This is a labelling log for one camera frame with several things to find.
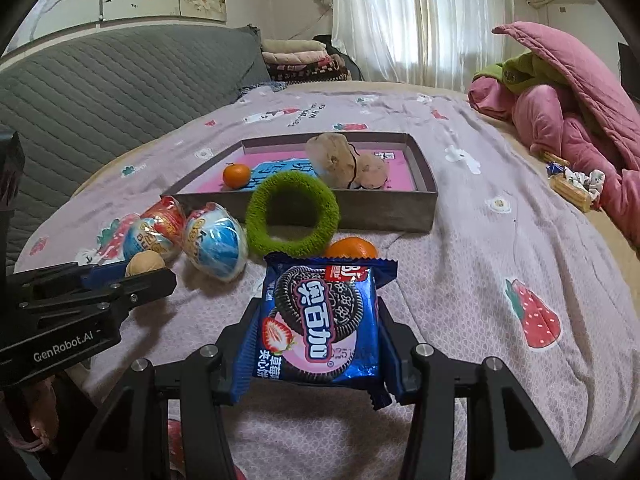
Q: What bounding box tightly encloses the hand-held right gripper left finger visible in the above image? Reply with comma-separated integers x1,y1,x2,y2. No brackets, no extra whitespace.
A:
54,301,264,480

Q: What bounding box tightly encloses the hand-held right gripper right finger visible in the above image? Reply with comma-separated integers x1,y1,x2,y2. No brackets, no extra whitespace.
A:
378,304,577,480

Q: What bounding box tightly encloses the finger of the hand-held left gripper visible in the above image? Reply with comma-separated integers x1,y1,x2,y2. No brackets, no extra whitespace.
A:
7,261,132,294
22,267,179,331

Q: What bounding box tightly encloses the walnut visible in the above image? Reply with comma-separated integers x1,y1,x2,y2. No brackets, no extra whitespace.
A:
125,251,167,278

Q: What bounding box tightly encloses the red blue toy egg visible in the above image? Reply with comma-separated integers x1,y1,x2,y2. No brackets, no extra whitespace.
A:
122,196,188,262

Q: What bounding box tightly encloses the blue cookie packet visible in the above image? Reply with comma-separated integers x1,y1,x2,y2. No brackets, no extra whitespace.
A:
231,252,399,411

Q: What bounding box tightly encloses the green fuzzy ring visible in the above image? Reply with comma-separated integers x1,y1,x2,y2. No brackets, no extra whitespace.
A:
245,170,341,257

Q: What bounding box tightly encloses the shallow grey cardboard box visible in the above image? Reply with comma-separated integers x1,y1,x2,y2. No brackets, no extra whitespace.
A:
160,131,440,234

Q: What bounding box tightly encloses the blue white wrapped toy egg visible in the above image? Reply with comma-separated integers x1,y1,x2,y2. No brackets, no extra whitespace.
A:
182,202,249,281

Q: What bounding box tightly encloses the large orange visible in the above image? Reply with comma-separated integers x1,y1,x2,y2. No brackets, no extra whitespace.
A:
324,236,379,261

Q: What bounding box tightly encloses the strawberry printed blanket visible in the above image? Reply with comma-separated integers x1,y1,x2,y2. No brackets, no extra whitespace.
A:
15,80,637,480

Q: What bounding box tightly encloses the red snack packet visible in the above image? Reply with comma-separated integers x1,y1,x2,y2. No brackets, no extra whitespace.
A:
166,419,247,480

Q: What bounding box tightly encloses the small orange with stem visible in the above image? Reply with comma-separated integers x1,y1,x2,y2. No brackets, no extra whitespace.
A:
222,162,252,190

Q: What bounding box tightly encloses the grey quilted headboard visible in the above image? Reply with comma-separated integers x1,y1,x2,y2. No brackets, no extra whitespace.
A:
0,25,272,271

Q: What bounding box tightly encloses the beige plush toy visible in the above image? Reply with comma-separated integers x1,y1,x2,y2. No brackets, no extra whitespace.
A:
305,131,391,191

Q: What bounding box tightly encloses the blue patterned cloth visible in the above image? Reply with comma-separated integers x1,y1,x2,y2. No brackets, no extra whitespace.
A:
239,80,287,100

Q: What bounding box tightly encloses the wafer snack packet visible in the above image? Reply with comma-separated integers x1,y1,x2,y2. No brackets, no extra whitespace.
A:
550,175,602,214

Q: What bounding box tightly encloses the white floral scrunchie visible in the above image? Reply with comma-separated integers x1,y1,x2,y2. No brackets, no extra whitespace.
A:
575,170,606,196

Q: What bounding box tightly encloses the dark patterned folded blanket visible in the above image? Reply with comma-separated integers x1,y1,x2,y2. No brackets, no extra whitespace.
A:
267,57,353,84

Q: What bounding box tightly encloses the pink folded blanket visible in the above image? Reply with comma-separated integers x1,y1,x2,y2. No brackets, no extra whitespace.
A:
264,50,331,66

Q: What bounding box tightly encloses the beige folded blanket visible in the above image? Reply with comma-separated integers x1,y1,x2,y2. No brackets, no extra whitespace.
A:
261,38,327,54

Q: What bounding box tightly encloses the green garment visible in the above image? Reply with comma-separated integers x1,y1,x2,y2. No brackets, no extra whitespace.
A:
472,52,576,99

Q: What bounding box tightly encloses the pink quilt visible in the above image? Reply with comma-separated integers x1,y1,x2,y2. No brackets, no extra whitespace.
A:
467,21,640,261

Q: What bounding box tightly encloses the white sheer curtain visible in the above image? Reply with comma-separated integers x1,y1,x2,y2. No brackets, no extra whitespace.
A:
330,0,516,92

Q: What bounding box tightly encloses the dark wall screen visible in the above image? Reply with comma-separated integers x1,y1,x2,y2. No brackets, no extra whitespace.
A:
617,42,640,92

